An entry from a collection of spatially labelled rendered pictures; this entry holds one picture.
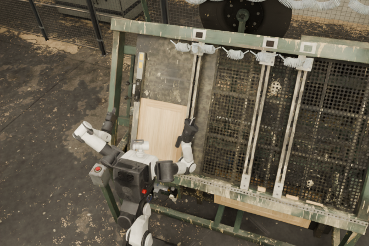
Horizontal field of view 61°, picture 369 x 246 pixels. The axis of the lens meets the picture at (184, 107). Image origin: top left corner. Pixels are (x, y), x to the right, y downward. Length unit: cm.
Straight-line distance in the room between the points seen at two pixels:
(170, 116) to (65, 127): 240
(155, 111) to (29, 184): 213
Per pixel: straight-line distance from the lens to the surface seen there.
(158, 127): 271
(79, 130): 238
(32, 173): 438
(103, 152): 236
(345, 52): 237
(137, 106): 273
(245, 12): 280
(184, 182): 275
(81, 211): 381
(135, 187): 221
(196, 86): 248
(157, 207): 341
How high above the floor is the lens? 312
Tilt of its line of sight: 43 degrees down
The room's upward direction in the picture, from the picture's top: 4 degrees counter-clockwise
